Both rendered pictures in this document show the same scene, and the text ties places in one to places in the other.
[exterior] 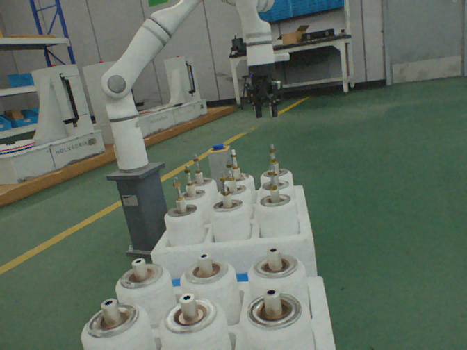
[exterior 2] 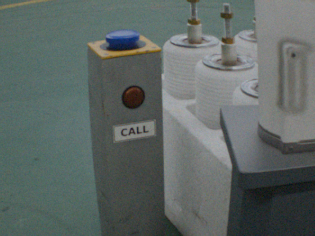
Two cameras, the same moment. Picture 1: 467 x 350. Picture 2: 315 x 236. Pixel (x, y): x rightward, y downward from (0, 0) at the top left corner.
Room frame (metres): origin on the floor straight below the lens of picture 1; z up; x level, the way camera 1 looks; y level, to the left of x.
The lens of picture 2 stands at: (1.64, 0.75, 0.53)
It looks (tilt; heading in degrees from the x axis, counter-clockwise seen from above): 21 degrees down; 241
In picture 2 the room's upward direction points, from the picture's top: 1 degrees counter-clockwise
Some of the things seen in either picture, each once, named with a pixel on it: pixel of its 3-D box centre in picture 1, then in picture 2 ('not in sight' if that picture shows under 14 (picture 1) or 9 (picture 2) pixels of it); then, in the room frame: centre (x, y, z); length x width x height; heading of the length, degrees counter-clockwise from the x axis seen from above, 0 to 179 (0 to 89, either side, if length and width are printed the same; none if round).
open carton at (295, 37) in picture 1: (293, 36); not in sight; (5.65, -1.17, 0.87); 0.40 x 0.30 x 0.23; 49
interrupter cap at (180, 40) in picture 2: (275, 173); (194, 41); (1.10, -0.13, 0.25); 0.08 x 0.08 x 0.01
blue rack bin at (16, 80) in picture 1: (29, 79); not in sight; (6.01, 2.80, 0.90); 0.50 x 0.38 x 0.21; 62
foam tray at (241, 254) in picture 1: (242, 242); (291, 154); (1.00, 0.01, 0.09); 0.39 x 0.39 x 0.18; 81
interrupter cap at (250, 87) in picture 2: (200, 182); (268, 89); (1.14, 0.11, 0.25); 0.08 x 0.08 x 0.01
